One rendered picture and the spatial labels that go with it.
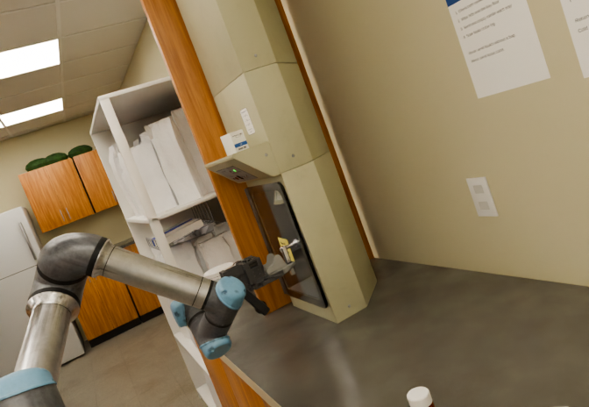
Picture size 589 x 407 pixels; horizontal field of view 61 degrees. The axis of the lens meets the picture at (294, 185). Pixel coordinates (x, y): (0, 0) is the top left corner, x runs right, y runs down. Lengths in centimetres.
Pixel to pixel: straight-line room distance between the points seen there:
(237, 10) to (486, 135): 75
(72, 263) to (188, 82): 79
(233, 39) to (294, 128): 30
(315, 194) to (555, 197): 62
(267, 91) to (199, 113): 39
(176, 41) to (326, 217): 79
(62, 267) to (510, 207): 111
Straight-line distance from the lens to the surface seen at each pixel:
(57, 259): 126
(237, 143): 147
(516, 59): 127
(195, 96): 177
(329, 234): 148
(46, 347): 121
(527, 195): 137
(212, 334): 131
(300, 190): 144
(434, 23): 141
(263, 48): 147
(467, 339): 123
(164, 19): 182
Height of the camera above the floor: 151
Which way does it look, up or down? 6 degrees down
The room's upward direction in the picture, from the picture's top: 21 degrees counter-clockwise
